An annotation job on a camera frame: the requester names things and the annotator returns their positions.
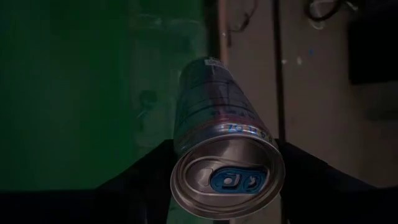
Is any coiled white cable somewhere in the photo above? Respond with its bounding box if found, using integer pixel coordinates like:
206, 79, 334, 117
310, 0, 358, 30

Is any coiled black cable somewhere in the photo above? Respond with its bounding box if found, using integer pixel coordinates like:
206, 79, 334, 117
304, 0, 341, 24

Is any thin black cable loop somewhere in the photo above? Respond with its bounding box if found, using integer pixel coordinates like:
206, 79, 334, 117
226, 0, 259, 47

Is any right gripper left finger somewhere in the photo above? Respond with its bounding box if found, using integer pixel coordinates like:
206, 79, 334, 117
0, 139, 175, 224

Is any blue silver slim can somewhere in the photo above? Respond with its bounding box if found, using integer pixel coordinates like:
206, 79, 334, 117
170, 57, 286, 220

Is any black box on floor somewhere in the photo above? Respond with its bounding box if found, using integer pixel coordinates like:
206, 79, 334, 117
346, 0, 398, 85

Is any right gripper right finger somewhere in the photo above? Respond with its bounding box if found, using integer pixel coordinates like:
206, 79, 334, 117
279, 142, 398, 224

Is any green table mat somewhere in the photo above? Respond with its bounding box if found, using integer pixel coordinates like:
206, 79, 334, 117
0, 0, 212, 192

